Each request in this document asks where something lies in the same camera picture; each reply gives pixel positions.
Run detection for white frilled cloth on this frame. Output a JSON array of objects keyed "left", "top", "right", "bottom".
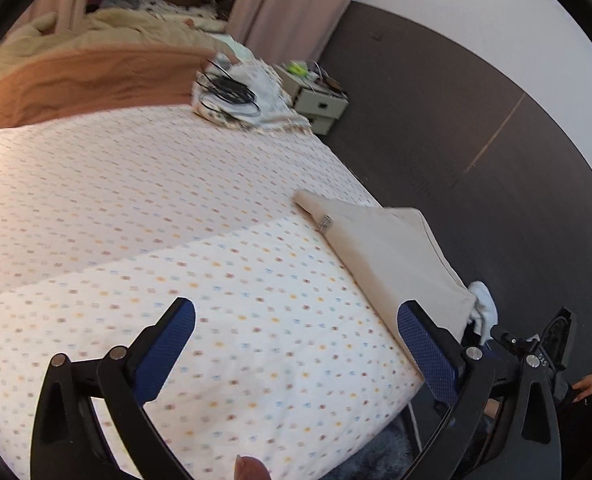
[{"left": 191, "top": 52, "right": 312, "bottom": 135}]

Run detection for grey shaggy rug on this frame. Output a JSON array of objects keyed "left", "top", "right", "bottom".
[{"left": 326, "top": 400, "right": 427, "bottom": 480}]

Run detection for bed with dotted sheet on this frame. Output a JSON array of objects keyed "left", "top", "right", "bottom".
[{"left": 0, "top": 102, "right": 427, "bottom": 480}]

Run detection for cream duvet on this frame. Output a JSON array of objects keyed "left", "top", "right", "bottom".
[{"left": 0, "top": 7, "right": 254, "bottom": 91}]

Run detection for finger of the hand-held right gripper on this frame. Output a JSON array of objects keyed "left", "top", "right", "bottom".
[{"left": 491, "top": 326, "right": 542, "bottom": 356}]

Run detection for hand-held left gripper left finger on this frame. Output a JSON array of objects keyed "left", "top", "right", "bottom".
[{"left": 30, "top": 297, "right": 197, "bottom": 480}]

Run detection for white crumpled cloth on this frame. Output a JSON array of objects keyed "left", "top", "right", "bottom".
[{"left": 467, "top": 281, "right": 499, "bottom": 346}]

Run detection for orange blanket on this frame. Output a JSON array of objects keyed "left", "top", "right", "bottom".
[{"left": 0, "top": 45, "right": 217, "bottom": 133}]

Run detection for person's left hand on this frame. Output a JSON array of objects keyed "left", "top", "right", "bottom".
[{"left": 234, "top": 455, "right": 272, "bottom": 480}]

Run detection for beige zip jacket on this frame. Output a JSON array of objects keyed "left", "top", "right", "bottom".
[{"left": 294, "top": 189, "right": 478, "bottom": 341}]

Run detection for white nightstand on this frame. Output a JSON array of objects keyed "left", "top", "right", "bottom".
[{"left": 273, "top": 60, "right": 350, "bottom": 136}]

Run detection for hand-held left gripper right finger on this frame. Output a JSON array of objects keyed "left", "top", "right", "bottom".
[{"left": 397, "top": 300, "right": 562, "bottom": 480}]

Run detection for black charger cables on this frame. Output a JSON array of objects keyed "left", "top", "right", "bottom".
[{"left": 196, "top": 60, "right": 262, "bottom": 123}]

